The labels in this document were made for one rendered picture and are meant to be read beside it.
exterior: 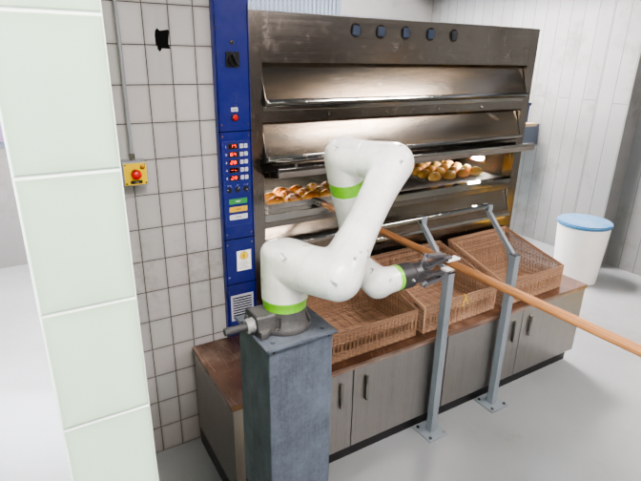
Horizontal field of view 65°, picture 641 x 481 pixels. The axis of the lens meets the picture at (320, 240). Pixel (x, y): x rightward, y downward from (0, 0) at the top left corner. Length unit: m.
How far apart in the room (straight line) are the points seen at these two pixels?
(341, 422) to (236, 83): 1.64
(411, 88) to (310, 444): 1.93
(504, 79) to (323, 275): 2.37
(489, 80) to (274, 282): 2.27
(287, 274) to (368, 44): 1.62
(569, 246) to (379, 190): 3.76
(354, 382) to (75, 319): 1.95
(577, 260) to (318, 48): 3.33
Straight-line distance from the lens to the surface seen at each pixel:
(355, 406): 2.55
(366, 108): 2.68
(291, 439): 1.56
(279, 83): 2.41
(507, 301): 2.92
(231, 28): 2.29
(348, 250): 1.26
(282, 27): 2.42
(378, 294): 1.68
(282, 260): 1.29
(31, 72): 0.56
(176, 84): 2.24
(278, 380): 1.41
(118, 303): 0.62
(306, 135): 2.51
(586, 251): 5.02
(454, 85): 3.06
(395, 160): 1.44
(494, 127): 3.37
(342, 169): 1.53
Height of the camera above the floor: 1.91
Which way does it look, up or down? 20 degrees down
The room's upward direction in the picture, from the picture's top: 1 degrees clockwise
